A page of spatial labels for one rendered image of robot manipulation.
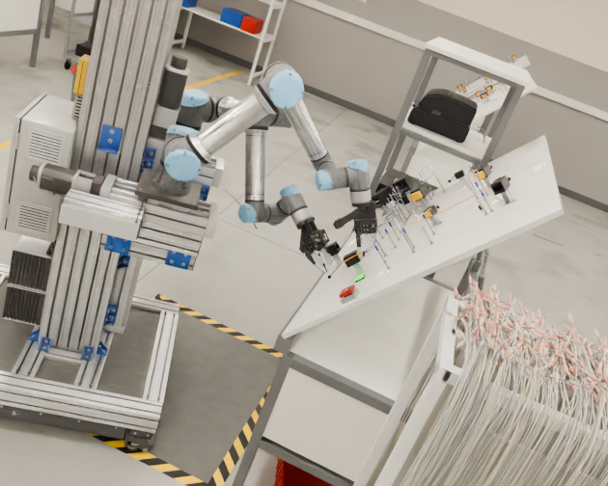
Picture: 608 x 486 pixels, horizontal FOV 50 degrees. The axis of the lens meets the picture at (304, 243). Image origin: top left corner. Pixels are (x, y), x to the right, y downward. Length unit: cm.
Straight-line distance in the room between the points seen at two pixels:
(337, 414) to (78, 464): 109
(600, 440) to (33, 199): 206
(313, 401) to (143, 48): 140
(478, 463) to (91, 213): 148
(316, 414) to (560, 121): 792
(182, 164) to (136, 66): 45
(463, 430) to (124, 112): 166
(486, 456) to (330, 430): 105
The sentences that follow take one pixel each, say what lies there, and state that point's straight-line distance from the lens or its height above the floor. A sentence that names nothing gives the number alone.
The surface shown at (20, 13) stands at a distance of 710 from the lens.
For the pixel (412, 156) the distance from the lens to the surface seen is 551.
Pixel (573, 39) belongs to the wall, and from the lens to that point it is 978.
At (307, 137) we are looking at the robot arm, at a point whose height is 148.
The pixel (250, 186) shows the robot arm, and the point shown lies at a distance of 246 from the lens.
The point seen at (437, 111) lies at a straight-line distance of 327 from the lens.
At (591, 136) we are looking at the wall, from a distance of 998.
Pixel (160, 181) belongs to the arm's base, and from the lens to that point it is 236.
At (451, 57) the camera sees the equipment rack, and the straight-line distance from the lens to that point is 316.
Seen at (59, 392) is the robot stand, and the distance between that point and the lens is 283.
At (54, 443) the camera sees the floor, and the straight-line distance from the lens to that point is 296.
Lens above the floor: 213
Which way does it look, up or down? 25 degrees down
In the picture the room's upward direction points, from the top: 20 degrees clockwise
